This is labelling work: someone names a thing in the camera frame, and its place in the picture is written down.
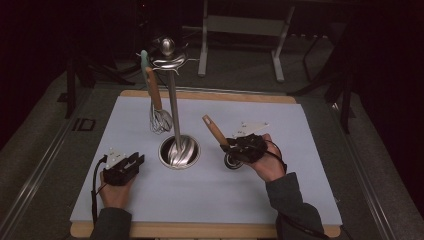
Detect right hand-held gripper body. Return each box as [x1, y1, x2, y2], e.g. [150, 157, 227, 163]
[229, 121, 270, 164]

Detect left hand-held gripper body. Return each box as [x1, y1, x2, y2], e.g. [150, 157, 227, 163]
[102, 148, 136, 187]

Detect steel spoon with wooden handle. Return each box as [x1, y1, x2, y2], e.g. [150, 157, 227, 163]
[201, 114, 246, 171]

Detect steel utensil stand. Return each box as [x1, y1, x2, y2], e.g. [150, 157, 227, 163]
[138, 37, 202, 170]

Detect mesh strainer with wooden handle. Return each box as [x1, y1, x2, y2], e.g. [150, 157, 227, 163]
[145, 66, 173, 133]

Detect whisk with mint handle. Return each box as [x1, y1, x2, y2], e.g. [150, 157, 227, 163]
[140, 49, 174, 135]

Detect person's left hand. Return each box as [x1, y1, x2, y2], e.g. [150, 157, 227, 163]
[98, 171, 136, 210]

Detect person's right hand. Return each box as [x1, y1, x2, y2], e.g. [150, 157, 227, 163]
[248, 133, 288, 183]

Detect white paper sheet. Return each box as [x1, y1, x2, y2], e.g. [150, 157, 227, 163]
[69, 95, 343, 226]

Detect black stand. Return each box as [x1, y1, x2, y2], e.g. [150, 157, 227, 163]
[64, 49, 136, 119]
[288, 19, 356, 134]

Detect left hand-held gripper cable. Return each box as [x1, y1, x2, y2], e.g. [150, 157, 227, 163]
[91, 155, 108, 224]

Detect hand-held gripper cable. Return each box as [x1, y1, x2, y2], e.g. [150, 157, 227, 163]
[266, 139, 334, 240]
[91, 155, 108, 224]

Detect right hand-held gripper cable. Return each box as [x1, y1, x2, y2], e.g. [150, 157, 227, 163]
[266, 139, 334, 240]

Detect metal floor rail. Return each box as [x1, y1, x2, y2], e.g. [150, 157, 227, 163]
[0, 89, 94, 240]
[329, 103, 398, 240]

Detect grey metal frame stand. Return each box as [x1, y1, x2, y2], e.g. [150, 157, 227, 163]
[181, 0, 296, 83]

